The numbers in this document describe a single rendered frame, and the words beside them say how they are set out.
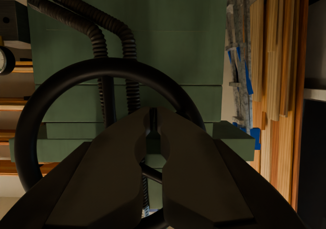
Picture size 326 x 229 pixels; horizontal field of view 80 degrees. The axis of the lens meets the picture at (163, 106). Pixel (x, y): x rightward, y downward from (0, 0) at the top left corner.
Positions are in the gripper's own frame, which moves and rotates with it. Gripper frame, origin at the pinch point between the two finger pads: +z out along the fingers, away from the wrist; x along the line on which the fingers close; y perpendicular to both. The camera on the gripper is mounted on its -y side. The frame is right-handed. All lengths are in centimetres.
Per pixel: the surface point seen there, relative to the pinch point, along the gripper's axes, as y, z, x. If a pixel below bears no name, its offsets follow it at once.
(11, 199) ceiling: 285, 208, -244
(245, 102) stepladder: 50, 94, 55
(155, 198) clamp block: 29.1, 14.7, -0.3
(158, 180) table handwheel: 17.7, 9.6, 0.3
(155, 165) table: 22.4, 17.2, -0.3
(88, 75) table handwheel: 2.9, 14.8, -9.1
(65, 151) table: 26.1, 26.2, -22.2
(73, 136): 22.6, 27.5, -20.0
